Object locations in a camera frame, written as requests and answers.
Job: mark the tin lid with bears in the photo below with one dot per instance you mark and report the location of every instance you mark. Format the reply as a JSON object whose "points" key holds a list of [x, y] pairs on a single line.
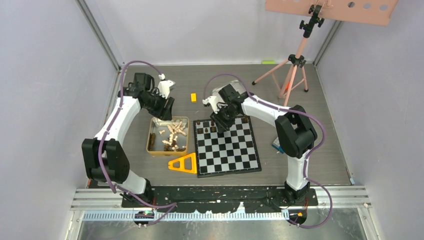
{"points": [[236, 86]]}

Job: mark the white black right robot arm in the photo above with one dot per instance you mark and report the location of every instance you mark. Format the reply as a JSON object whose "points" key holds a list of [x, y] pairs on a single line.
{"points": [[295, 132]]}

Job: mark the yellow triangular toy frame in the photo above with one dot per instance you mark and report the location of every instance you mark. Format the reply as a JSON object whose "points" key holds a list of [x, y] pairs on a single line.
{"points": [[185, 164]]}

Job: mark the small green block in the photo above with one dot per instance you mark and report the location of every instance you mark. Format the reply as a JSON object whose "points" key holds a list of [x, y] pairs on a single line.
{"points": [[268, 62]]}

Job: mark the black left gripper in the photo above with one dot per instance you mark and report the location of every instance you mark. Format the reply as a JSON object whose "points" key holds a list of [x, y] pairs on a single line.
{"points": [[164, 112]]}

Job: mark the small yellow block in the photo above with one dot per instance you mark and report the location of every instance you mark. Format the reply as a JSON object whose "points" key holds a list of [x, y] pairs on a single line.
{"points": [[193, 97]]}

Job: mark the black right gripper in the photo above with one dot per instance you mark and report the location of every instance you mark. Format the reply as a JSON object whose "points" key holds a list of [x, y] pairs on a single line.
{"points": [[222, 125]]}

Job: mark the blue white lego block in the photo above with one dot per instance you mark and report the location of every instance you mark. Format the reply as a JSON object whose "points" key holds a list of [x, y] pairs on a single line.
{"points": [[276, 144]]}

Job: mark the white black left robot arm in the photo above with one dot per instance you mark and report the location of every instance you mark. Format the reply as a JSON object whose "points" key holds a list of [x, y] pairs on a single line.
{"points": [[104, 157]]}

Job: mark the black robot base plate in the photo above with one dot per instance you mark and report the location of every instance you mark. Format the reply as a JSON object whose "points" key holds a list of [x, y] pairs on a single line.
{"points": [[219, 199]]}

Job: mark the gold tin box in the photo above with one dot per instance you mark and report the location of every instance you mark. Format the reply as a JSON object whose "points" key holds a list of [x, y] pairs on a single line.
{"points": [[168, 138]]}

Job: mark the pink tripod music stand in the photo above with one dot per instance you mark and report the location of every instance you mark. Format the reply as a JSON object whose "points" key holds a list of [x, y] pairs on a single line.
{"points": [[371, 12]]}

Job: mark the black white folding chessboard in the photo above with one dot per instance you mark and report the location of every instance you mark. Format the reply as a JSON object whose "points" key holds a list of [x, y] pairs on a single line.
{"points": [[231, 152]]}

